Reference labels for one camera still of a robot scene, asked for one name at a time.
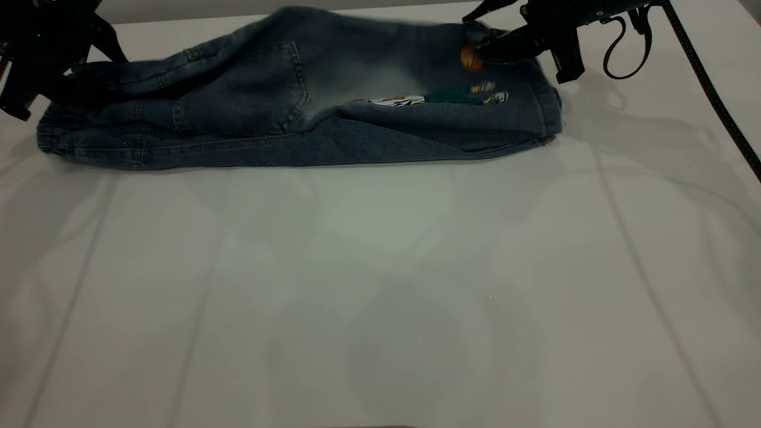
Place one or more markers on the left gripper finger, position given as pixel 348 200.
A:
pixel 101 41
pixel 27 83

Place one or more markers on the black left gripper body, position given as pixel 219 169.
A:
pixel 41 30

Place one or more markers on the blue denim pants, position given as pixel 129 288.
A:
pixel 238 89

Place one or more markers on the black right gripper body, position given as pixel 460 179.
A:
pixel 571 12

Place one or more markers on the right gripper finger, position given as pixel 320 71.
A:
pixel 523 44
pixel 490 9

